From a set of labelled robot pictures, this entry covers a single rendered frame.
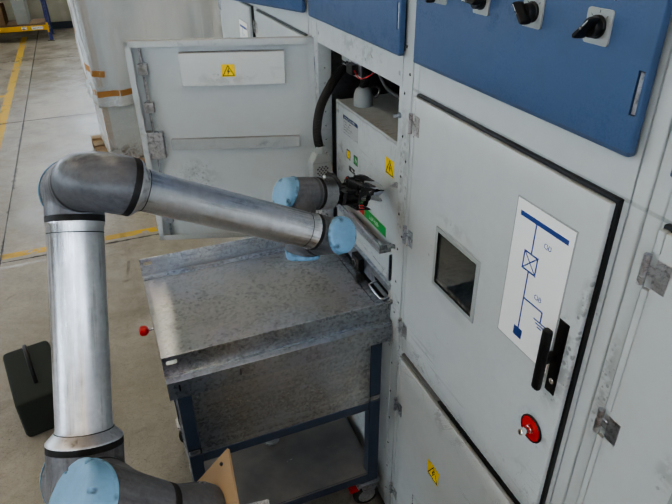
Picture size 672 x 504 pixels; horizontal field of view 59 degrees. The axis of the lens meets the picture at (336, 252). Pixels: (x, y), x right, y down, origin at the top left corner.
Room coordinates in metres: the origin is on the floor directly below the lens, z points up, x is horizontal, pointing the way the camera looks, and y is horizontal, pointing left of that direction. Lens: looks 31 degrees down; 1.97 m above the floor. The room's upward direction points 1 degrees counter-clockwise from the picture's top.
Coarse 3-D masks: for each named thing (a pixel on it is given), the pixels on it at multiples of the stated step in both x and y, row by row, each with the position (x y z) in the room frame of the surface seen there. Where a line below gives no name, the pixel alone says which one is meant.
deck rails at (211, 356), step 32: (160, 256) 1.76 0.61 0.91; (192, 256) 1.80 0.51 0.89; (224, 256) 1.84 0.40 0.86; (256, 256) 1.86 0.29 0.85; (320, 320) 1.39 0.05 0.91; (352, 320) 1.43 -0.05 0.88; (384, 320) 1.46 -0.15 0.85; (192, 352) 1.25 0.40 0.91; (224, 352) 1.28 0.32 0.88; (256, 352) 1.32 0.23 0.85
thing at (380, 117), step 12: (384, 96) 2.01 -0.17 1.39; (348, 108) 1.87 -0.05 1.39; (360, 108) 1.88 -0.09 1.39; (372, 108) 1.87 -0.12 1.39; (384, 108) 1.87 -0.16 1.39; (396, 108) 1.87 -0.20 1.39; (372, 120) 1.75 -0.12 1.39; (384, 120) 1.75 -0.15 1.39; (396, 120) 1.75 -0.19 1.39; (336, 132) 1.97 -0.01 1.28; (384, 132) 1.63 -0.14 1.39; (396, 132) 1.64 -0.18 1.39; (336, 144) 1.97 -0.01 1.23
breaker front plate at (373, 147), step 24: (336, 120) 1.97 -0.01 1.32; (360, 120) 1.78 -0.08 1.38; (360, 144) 1.78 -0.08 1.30; (384, 144) 1.62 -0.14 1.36; (360, 168) 1.78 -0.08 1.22; (384, 168) 1.62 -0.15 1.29; (384, 192) 1.61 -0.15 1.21; (360, 216) 1.78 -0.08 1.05; (384, 216) 1.61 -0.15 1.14; (360, 240) 1.77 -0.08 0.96; (384, 240) 1.60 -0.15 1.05; (384, 264) 1.60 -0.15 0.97
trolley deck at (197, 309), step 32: (320, 256) 1.86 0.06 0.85; (160, 288) 1.66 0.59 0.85; (192, 288) 1.66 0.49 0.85; (224, 288) 1.66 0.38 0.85; (256, 288) 1.65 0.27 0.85; (288, 288) 1.65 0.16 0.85; (320, 288) 1.65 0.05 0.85; (352, 288) 1.65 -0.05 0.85; (160, 320) 1.48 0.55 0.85; (192, 320) 1.48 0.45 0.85; (224, 320) 1.48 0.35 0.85; (256, 320) 1.48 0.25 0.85; (288, 320) 1.48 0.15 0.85; (160, 352) 1.33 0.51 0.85; (288, 352) 1.32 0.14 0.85; (320, 352) 1.35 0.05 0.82; (192, 384) 1.22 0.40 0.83; (224, 384) 1.25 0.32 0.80
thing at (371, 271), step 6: (354, 246) 1.79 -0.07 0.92; (348, 252) 1.84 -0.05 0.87; (360, 252) 1.75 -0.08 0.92; (366, 258) 1.71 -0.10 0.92; (366, 264) 1.70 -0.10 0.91; (372, 264) 1.67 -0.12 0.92; (366, 270) 1.70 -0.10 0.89; (372, 270) 1.65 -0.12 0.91; (378, 270) 1.63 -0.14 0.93; (372, 276) 1.65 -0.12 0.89; (378, 276) 1.61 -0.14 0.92; (378, 282) 1.61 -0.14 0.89; (384, 282) 1.57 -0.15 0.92; (378, 288) 1.61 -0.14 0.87; (384, 288) 1.57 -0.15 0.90; (390, 288) 1.53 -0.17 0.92; (384, 294) 1.57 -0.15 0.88
